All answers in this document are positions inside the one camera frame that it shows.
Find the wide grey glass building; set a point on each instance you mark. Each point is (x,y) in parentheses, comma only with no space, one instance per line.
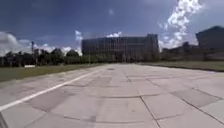
(120,46)

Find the grey concrete slab plaza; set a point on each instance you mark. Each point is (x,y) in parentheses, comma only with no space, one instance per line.
(116,100)

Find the row of dark trees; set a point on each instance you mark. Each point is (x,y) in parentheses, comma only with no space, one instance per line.
(50,57)

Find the low dark building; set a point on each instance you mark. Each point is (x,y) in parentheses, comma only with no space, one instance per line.
(180,52)

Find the white painted line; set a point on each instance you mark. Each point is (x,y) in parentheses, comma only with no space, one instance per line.
(40,92)

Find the grass field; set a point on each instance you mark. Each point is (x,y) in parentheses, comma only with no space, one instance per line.
(190,65)

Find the green grass lawn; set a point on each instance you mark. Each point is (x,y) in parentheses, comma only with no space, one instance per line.
(33,71)

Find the dark pole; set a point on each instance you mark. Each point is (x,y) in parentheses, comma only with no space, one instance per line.
(32,50)

